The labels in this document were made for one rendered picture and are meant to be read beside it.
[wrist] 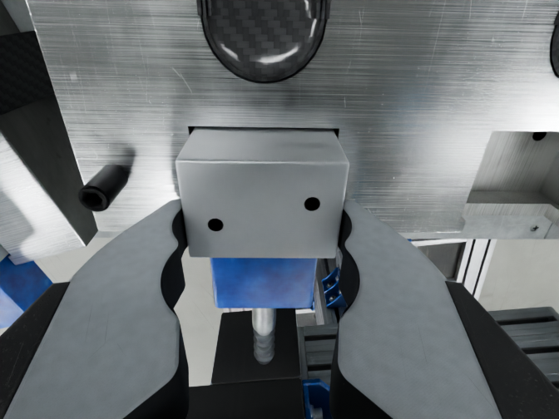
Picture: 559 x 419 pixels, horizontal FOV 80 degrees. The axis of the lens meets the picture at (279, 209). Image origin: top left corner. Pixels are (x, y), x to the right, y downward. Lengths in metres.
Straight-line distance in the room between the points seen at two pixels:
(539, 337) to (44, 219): 0.55
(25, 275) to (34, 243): 0.03
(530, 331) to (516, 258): 1.07
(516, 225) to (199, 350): 1.58
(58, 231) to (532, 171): 0.24
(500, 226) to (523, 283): 1.46
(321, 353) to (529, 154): 0.37
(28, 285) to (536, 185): 0.28
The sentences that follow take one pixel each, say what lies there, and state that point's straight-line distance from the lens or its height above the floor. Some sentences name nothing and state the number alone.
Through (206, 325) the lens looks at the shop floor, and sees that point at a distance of 1.61.
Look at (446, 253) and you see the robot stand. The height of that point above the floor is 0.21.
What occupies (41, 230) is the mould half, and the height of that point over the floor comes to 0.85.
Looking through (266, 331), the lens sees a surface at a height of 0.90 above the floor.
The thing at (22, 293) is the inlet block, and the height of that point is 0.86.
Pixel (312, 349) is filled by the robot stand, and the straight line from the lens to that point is 0.49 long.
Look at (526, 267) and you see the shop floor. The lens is 1.69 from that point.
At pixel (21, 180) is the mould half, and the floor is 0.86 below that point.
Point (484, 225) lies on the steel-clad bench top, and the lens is 0.30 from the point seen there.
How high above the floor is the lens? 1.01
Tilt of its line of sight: 58 degrees down
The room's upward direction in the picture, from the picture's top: 177 degrees clockwise
